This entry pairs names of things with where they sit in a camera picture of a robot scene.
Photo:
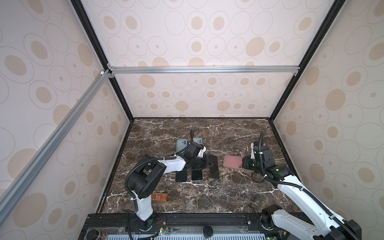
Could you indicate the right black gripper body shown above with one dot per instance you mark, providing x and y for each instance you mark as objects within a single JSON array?
[{"x": 251, "y": 164}]

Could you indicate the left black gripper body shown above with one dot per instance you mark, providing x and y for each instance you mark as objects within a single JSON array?
[{"x": 198, "y": 163}]

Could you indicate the black smartphone white rim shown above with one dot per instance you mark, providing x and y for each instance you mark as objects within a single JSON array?
[{"x": 197, "y": 175}]

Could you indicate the light blue phone case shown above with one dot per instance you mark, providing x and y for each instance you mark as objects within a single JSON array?
[{"x": 181, "y": 144}]

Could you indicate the pink phone case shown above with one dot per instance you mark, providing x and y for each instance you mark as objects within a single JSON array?
[{"x": 233, "y": 162}]

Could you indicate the black smartphone from case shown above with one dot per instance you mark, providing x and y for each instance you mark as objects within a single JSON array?
[{"x": 181, "y": 176}]

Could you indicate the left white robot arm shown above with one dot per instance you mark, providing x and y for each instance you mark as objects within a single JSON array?
[{"x": 142, "y": 180}]

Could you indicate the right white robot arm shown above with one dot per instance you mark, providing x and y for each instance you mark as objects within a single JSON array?
[{"x": 325, "y": 224}]

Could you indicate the small orange brown bottle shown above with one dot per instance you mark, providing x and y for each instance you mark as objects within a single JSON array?
[{"x": 159, "y": 197}]

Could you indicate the black round knob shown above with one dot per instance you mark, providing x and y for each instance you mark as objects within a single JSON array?
[{"x": 208, "y": 232}]

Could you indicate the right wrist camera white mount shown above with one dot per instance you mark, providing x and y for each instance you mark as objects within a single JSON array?
[{"x": 252, "y": 151}]

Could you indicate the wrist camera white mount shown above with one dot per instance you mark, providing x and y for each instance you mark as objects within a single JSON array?
[
  {"x": 201, "y": 152},
  {"x": 252, "y": 151}
]

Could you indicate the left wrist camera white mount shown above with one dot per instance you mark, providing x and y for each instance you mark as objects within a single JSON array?
[{"x": 201, "y": 152}]

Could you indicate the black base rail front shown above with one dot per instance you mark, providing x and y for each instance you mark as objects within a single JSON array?
[{"x": 222, "y": 223}]

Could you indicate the silver aluminium rail back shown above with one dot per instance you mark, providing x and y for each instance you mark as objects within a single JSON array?
[{"x": 205, "y": 70}]

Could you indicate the silver aluminium rail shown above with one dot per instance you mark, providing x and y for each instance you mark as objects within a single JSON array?
[
  {"x": 205, "y": 70},
  {"x": 21, "y": 184}
]

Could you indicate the black corner frame post right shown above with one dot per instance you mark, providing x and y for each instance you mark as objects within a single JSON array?
[{"x": 325, "y": 26}]

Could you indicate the black corner frame post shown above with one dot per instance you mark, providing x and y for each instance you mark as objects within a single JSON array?
[
  {"x": 97, "y": 47},
  {"x": 325, "y": 26}
]

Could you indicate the silver aluminium rail left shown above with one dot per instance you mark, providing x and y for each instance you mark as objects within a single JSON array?
[{"x": 21, "y": 184}]

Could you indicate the black corner frame post left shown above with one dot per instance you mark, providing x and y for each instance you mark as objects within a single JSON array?
[{"x": 97, "y": 47}]

